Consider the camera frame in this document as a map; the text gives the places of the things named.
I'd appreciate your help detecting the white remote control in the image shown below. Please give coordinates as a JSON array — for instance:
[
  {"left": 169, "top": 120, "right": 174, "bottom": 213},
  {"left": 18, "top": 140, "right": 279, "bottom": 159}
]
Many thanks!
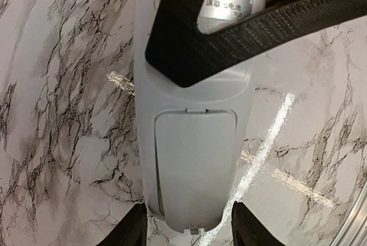
[{"left": 134, "top": 0, "right": 261, "bottom": 234}]

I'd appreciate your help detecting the front aluminium rail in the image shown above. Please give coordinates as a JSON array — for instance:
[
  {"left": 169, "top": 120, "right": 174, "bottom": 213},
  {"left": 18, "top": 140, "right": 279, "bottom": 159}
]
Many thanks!
[{"left": 330, "top": 170, "right": 366, "bottom": 246}]

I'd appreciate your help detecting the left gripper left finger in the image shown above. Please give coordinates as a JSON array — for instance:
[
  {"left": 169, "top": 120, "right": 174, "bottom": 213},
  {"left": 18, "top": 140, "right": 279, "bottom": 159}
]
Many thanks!
[{"left": 107, "top": 204, "right": 147, "bottom": 245}]

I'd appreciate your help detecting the white battery cover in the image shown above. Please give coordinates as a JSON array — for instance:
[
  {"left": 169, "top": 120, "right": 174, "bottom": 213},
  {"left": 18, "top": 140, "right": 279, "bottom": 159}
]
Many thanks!
[{"left": 155, "top": 110, "right": 236, "bottom": 232}]

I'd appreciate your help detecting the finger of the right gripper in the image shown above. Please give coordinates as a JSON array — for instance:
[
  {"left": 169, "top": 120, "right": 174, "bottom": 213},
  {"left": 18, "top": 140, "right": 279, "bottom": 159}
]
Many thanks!
[{"left": 145, "top": 0, "right": 366, "bottom": 88}]

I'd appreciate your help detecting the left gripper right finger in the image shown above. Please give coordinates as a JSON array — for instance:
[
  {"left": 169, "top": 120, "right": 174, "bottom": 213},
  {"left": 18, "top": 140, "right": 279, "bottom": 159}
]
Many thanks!
[{"left": 231, "top": 202, "right": 275, "bottom": 245}]

